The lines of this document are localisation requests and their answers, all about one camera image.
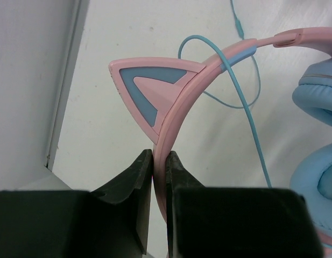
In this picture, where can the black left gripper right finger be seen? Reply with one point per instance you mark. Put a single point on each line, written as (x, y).
(235, 222)

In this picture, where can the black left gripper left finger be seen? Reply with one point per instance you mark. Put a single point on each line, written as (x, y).
(111, 221)

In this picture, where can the pink blue cat-ear headphones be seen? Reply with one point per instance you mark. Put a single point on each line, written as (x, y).
(159, 92)

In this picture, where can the aluminium table edge rail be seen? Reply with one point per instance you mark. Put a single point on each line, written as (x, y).
(73, 41)

